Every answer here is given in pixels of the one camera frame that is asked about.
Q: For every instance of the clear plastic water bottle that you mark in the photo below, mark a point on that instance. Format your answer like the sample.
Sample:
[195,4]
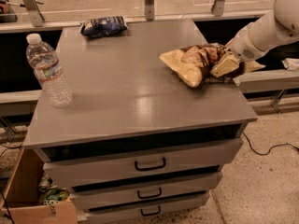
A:
[42,57]

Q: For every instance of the top grey drawer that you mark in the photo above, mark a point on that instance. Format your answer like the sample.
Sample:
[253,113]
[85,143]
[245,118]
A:
[101,169]

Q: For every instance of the metal can in box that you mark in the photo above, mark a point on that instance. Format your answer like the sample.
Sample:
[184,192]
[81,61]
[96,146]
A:
[44,184]

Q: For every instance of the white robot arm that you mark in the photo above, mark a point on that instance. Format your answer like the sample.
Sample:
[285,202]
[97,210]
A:
[278,27]

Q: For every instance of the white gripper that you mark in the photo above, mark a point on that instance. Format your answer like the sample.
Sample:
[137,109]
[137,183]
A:
[241,48]

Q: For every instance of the grey drawer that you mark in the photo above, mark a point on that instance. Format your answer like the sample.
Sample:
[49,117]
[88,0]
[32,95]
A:
[147,209]
[101,169]
[145,191]

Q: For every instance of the bottom grey drawer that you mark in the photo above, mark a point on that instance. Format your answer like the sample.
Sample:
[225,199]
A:
[147,209]

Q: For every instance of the white paper on ledge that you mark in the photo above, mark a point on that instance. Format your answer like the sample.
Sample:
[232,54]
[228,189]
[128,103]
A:
[291,64]

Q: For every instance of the grey drawer cabinet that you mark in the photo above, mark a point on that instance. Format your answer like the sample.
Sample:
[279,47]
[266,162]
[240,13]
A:
[126,100]

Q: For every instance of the cardboard box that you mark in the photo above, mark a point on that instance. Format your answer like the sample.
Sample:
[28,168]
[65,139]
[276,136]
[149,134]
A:
[23,201]

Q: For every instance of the blue chip bag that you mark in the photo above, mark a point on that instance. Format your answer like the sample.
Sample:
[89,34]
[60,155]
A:
[104,26]

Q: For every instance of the middle grey drawer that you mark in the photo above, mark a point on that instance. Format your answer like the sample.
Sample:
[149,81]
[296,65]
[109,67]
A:
[145,191]

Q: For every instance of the green snack package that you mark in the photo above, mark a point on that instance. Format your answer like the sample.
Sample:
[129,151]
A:
[54,196]

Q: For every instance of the brown chip bag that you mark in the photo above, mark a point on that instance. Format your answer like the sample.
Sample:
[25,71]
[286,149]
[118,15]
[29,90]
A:
[193,64]

